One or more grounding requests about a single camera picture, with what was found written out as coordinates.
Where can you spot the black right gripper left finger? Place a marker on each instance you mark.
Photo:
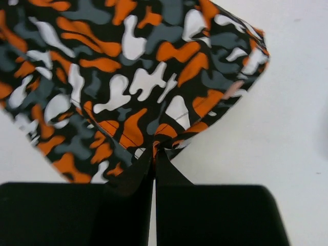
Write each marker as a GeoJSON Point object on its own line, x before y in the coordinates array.
{"type": "Point", "coordinates": [128, 182]}

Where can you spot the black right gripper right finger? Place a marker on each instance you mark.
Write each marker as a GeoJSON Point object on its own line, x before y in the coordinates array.
{"type": "Point", "coordinates": [166, 174]}

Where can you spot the orange black camouflage shorts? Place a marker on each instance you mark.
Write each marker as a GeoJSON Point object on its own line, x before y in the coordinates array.
{"type": "Point", "coordinates": [95, 84]}

